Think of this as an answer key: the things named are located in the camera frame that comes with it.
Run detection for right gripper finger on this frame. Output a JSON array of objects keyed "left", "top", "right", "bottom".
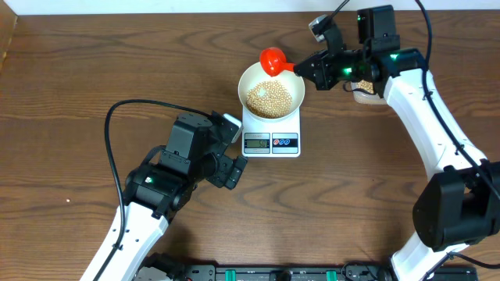
[
  {"left": 294, "top": 49, "right": 328, "bottom": 70},
  {"left": 294, "top": 68, "right": 324, "bottom": 88}
]

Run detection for red plastic measuring scoop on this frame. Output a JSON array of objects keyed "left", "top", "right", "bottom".
[{"left": 259, "top": 47, "right": 295, "bottom": 76}]

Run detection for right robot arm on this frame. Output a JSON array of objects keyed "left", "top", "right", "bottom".
[{"left": 293, "top": 5, "right": 499, "bottom": 280}]

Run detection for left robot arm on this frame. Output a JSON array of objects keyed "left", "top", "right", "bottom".
[{"left": 82, "top": 112, "right": 248, "bottom": 280}]

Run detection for white digital kitchen scale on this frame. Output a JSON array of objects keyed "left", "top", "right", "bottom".
[{"left": 241, "top": 108, "right": 302, "bottom": 158}]

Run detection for soybeans in bowl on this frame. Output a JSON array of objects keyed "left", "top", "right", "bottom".
[{"left": 245, "top": 80, "right": 292, "bottom": 119}]

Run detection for cream ceramic bowl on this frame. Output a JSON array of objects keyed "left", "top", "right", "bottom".
[{"left": 237, "top": 62, "right": 305, "bottom": 122}]

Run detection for soybeans in container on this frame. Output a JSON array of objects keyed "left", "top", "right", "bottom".
[{"left": 356, "top": 80, "right": 374, "bottom": 94}]

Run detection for clear plastic container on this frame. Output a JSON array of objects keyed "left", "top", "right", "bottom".
[{"left": 351, "top": 82, "right": 387, "bottom": 105}]

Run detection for wooden side panel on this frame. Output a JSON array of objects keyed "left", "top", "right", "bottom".
[{"left": 0, "top": 0, "right": 18, "bottom": 69}]

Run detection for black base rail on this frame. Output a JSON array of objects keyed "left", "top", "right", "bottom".
[{"left": 132, "top": 253, "right": 480, "bottom": 281}]

